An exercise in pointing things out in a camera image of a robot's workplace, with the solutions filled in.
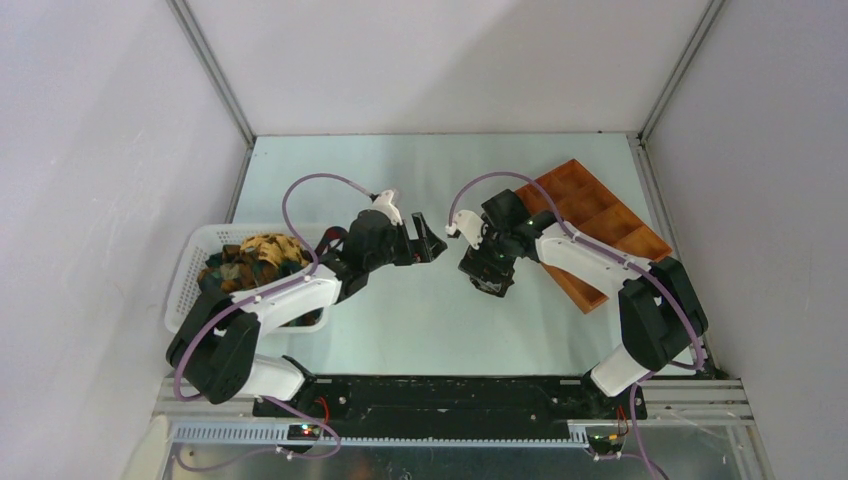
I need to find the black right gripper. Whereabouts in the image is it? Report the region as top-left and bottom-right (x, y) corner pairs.
(459, 214), (516, 292)

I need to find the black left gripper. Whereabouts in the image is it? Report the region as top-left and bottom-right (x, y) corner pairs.
(364, 211), (445, 271)

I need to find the black gold floral tie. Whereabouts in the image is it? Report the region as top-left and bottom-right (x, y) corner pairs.
(469, 275), (514, 298)

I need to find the wooden compartment tray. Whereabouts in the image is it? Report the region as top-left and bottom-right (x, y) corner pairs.
(515, 159), (673, 314)

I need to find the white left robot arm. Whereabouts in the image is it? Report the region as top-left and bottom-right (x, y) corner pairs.
(165, 209), (447, 417)

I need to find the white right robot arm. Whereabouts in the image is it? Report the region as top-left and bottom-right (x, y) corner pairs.
(446, 190), (708, 418)

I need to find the dark red striped tie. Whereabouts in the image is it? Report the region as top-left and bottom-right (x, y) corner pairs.
(314, 226), (348, 258)

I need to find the green gold patterned tie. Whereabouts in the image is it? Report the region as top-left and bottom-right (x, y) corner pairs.
(197, 233), (311, 294)

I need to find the white plastic basket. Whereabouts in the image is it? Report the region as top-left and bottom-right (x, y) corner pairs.
(164, 223), (341, 338)

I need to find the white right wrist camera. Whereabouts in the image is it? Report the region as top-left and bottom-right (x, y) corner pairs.
(445, 210), (488, 250)

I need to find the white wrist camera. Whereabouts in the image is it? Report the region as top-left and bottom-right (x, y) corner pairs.
(370, 189), (403, 226)
(445, 210), (488, 250)

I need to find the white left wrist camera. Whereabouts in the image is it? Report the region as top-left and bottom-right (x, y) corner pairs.
(370, 189), (403, 226)

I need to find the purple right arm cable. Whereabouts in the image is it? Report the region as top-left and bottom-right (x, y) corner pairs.
(447, 172), (707, 480)

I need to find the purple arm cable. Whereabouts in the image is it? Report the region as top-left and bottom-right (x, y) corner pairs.
(173, 173), (379, 473)
(447, 172), (707, 480)

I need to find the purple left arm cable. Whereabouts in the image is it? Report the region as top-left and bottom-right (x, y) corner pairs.
(173, 173), (379, 473)

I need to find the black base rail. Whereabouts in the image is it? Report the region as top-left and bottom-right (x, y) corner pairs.
(289, 375), (647, 441)

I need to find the aluminium frame rail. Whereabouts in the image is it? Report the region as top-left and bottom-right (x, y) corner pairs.
(154, 376), (754, 447)

